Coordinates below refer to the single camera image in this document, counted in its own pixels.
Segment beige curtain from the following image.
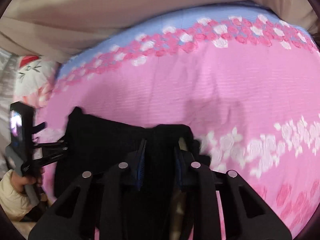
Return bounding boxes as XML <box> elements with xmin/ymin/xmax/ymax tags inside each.
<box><xmin>1</xmin><ymin>0</ymin><xmax>319</xmax><ymax>62</ymax></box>

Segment black pants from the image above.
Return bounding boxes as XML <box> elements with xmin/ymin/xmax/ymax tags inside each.
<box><xmin>54</xmin><ymin>107</ymin><xmax>202</xmax><ymax>239</ymax></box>

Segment white cat face pillow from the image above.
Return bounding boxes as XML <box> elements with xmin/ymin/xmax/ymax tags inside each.
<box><xmin>13</xmin><ymin>55</ymin><xmax>60</xmax><ymax>109</ymax></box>

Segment left hand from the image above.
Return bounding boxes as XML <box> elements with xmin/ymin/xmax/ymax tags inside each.
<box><xmin>10</xmin><ymin>167</ymin><xmax>45</xmax><ymax>193</ymax></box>

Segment cream jacket sleeve forearm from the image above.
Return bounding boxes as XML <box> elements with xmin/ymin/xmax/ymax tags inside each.
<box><xmin>1</xmin><ymin>170</ymin><xmax>33</xmax><ymax>222</ymax></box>

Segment pink floral bedsheet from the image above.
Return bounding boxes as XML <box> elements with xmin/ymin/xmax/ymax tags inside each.
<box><xmin>37</xmin><ymin>4</ymin><xmax>319</xmax><ymax>236</ymax></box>

